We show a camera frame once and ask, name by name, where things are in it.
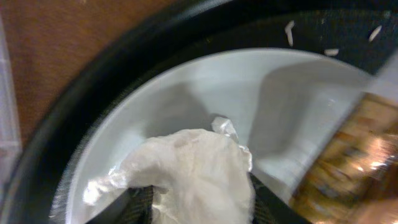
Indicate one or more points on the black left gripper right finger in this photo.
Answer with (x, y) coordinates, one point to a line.
(269, 209)

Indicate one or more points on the clear plastic bin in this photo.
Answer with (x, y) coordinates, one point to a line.
(11, 145)

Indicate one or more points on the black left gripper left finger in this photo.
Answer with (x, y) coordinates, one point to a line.
(133, 206)

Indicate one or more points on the grey round plate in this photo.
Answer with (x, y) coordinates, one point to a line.
(283, 104)

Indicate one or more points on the gold foil wrapper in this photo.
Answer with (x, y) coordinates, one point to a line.
(354, 179)

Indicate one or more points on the round black tray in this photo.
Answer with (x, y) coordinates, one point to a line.
(367, 30)

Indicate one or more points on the white tissue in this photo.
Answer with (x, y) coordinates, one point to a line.
(198, 176)

